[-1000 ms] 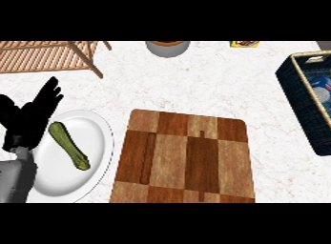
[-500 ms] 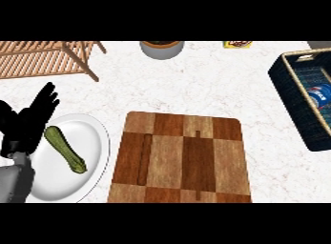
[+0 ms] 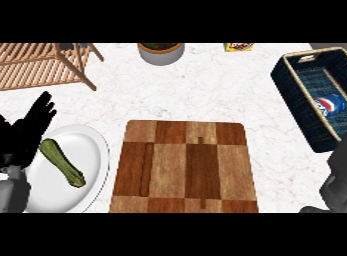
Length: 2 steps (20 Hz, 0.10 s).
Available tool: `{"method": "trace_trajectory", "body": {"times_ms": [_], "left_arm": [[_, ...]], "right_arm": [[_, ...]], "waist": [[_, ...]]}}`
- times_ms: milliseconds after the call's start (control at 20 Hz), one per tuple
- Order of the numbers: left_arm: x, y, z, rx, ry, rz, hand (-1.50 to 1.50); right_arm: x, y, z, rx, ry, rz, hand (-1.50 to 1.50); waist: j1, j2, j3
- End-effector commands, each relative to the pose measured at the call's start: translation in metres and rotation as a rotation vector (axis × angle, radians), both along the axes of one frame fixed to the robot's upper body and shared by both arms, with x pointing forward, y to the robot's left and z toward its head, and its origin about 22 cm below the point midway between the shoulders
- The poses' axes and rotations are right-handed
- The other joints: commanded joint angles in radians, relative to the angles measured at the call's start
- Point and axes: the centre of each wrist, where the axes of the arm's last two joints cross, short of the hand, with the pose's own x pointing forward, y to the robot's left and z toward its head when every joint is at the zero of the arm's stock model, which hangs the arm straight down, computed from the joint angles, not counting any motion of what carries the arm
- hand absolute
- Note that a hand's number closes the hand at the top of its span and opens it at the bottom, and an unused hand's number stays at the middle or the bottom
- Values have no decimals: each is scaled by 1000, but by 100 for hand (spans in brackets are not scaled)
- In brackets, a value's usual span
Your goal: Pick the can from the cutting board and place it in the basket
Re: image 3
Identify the wooden slatted rack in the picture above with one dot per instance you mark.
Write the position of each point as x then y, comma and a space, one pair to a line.
30, 65

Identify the brown checkered cutting board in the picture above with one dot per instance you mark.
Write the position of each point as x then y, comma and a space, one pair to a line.
184, 168

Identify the blue soda can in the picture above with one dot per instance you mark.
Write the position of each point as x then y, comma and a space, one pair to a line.
331, 104

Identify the grey plant pot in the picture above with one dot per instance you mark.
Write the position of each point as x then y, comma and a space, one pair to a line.
160, 52

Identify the dark blue wicker basket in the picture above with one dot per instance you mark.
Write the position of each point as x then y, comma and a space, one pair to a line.
318, 96

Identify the yellow box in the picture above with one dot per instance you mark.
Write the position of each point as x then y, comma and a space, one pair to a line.
238, 46

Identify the green zucchini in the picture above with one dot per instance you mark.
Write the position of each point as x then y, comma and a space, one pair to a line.
61, 162

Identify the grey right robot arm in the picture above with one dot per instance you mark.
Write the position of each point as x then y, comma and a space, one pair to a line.
346, 180

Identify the white oval plate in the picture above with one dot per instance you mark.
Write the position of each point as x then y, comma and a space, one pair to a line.
66, 170

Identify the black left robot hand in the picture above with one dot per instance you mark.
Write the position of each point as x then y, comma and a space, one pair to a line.
21, 133

